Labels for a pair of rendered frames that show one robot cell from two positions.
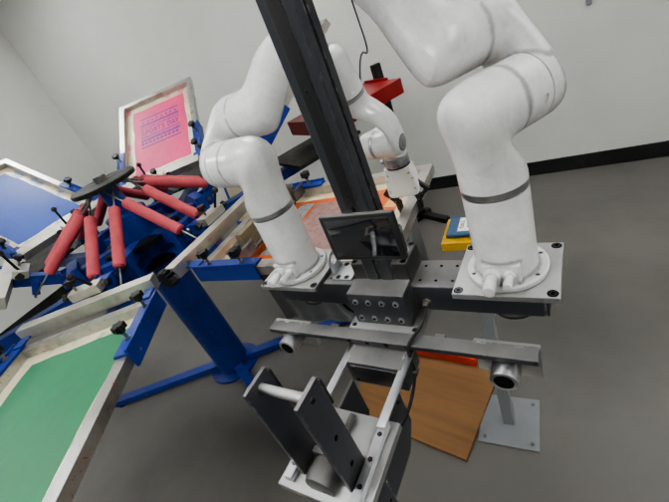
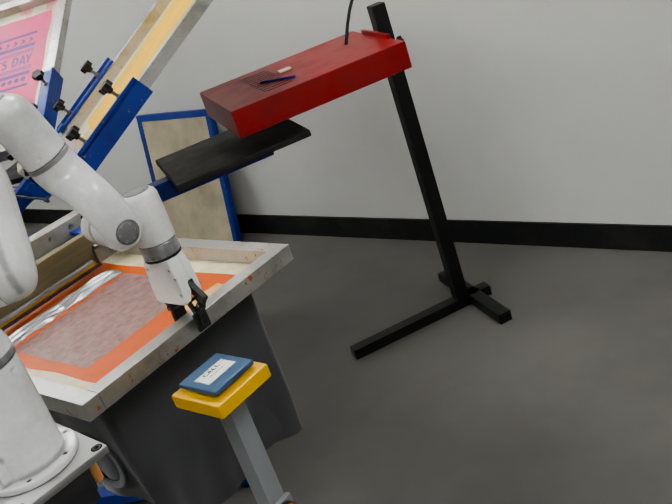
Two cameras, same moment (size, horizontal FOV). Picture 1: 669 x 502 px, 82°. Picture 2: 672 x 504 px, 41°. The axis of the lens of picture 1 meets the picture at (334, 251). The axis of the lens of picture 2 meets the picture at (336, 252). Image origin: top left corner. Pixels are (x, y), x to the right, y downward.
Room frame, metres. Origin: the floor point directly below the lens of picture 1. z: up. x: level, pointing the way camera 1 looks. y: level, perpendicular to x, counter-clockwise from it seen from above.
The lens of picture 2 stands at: (-0.43, -0.90, 1.72)
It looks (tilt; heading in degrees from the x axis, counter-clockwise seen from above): 23 degrees down; 11
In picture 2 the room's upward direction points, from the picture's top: 19 degrees counter-clockwise
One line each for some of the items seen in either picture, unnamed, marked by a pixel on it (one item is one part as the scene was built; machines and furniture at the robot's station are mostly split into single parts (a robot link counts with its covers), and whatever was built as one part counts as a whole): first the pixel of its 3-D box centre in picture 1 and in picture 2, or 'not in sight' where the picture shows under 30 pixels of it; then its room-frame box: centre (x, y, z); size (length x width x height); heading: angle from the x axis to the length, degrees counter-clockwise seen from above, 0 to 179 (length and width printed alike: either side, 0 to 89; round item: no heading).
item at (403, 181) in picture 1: (401, 176); (171, 273); (1.11, -0.29, 1.09); 0.10 x 0.08 x 0.11; 54
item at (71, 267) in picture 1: (143, 237); not in sight; (1.95, 0.87, 0.99); 0.82 x 0.79 x 0.12; 54
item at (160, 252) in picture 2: (394, 159); (157, 246); (1.12, -0.28, 1.15); 0.09 x 0.07 x 0.03; 54
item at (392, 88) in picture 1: (343, 108); (301, 80); (2.53, -0.43, 1.06); 0.61 x 0.46 x 0.12; 114
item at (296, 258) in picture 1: (284, 243); not in sight; (0.76, 0.09, 1.21); 0.16 x 0.13 x 0.15; 140
